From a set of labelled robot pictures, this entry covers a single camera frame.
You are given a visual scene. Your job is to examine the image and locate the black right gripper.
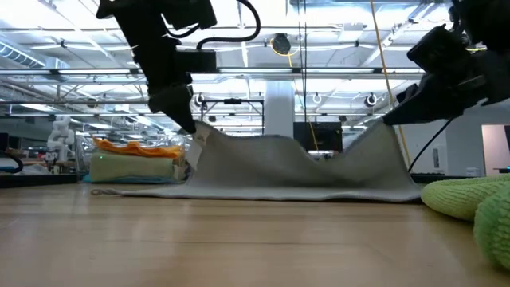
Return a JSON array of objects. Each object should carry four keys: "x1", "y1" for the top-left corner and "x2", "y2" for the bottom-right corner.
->
[{"x1": 382, "y1": 49, "x2": 510, "y2": 127}]

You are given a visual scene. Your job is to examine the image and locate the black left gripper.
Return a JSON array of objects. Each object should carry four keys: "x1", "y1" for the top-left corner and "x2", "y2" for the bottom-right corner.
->
[{"x1": 118, "y1": 10, "x2": 218, "y2": 135}]

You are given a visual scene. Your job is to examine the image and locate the orange microfiber towel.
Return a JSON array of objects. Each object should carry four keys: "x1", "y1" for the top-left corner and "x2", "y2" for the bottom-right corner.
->
[{"x1": 92, "y1": 136, "x2": 185, "y2": 159}]

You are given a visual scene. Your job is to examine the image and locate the pale green microfiber towel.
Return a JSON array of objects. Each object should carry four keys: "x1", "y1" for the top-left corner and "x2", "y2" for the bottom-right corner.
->
[
  {"x1": 89, "y1": 163, "x2": 176, "y2": 180},
  {"x1": 90, "y1": 152, "x2": 176, "y2": 168}
]

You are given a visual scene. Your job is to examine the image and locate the blue microfiber towel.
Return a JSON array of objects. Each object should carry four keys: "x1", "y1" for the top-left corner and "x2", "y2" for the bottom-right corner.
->
[{"x1": 81, "y1": 174, "x2": 185, "y2": 185}]

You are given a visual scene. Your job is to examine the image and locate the bright green microfiber towel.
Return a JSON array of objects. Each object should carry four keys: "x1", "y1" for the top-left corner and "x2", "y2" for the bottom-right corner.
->
[{"x1": 421, "y1": 174, "x2": 510, "y2": 272}]

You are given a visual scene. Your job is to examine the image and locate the grey waffle microfiber towel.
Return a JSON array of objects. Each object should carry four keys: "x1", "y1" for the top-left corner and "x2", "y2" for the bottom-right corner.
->
[{"x1": 90, "y1": 120, "x2": 422, "y2": 203}]

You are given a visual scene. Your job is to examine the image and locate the clear plastic tray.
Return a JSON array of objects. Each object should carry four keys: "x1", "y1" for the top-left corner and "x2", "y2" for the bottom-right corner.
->
[{"x1": 74, "y1": 133, "x2": 195, "y2": 185}]

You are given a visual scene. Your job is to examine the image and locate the white round pillar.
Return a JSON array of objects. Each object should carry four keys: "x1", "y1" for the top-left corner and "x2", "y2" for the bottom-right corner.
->
[{"x1": 265, "y1": 79, "x2": 296, "y2": 139}]

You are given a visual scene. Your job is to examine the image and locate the black metal rack frame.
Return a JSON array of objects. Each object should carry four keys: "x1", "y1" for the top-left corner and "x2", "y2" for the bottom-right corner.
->
[{"x1": 200, "y1": 97, "x2": 265, "y2": 136}]

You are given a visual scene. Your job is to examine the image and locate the thin yellow hanging cable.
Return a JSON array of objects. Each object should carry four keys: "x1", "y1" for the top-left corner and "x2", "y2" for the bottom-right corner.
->
[{"x1": 306, "y1": 117, "x2": 320, "y2": 151}]

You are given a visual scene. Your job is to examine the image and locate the black coiled hose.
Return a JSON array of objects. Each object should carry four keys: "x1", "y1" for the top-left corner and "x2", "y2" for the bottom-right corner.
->
[{"x1": 0, "y1": 153, "x2": 24, "y2": 175}]

